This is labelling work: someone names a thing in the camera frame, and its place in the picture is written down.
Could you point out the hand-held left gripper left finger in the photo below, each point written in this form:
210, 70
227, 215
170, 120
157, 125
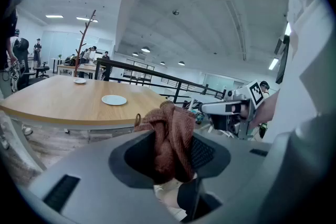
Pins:
99, 191

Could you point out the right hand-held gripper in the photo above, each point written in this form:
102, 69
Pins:
256, 94

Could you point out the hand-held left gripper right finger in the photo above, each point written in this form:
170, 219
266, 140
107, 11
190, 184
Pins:
236, 178

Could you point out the person's right forearm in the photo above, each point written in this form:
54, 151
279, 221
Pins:
265, 110

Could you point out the small white plate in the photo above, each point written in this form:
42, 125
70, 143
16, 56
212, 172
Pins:
79, 81

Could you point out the person's right hand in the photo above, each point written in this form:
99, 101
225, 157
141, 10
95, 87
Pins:
244, 111

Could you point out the blue round bag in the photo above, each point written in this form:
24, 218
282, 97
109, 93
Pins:
198, 117

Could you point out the rectangular ceiling light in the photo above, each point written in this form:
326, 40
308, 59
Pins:
86, 19
54, 16
273, 63

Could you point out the black metal railing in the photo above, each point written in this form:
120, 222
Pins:
136, 68

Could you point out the person's white shirt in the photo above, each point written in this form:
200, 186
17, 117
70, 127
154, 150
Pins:
309, 60

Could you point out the dark green bag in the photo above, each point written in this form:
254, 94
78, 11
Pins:
70, 60

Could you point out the black office chair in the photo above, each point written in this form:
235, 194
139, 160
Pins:
42, 69

